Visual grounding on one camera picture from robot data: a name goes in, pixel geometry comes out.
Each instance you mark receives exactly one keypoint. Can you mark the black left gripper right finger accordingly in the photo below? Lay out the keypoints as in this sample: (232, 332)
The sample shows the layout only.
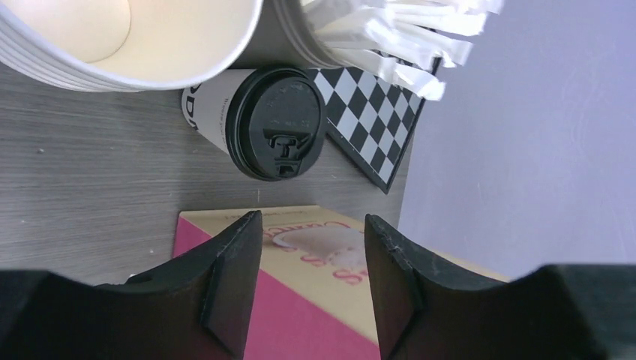
(427, 307)

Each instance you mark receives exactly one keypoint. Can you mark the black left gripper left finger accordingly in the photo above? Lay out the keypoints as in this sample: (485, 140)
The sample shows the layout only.
(195, 306)

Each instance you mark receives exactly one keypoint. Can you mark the yellow pink paper bag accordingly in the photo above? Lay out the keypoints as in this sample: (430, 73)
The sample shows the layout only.
(323, 291)

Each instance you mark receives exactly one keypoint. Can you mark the stack of paper cups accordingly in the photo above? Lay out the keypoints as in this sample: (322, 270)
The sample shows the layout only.
(125, 46)

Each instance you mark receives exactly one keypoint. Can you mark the black white checkerboard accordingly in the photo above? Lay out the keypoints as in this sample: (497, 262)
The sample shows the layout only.
(370, 120)

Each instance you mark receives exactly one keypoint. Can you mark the white paper-wrapped straws bundle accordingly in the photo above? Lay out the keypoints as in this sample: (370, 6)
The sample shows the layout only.
(399, 41)

